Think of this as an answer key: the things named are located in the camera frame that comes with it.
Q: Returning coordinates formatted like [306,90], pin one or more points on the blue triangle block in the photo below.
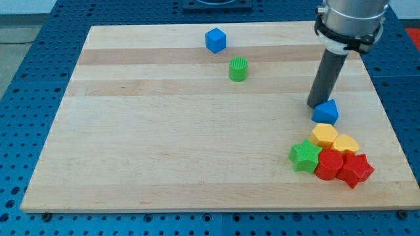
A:
[326,113]

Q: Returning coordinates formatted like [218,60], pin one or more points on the red star block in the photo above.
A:
[356,169]

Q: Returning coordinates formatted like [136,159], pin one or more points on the red cylinder block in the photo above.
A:
[330,163]

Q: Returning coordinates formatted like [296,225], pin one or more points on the green star block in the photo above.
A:
[304,156]

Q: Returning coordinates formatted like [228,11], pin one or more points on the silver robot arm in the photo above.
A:
[346,25]

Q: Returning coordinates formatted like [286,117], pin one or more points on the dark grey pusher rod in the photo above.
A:
[325,79]

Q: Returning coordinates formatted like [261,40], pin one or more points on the green cylinder block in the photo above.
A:
[238,69]

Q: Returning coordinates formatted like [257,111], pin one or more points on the blue cube block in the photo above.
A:
[215,40]

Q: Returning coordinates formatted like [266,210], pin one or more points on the yellow heart block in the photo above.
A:
[345,143]

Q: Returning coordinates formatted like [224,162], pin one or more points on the yellow hexagon block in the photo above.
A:
[323,135]

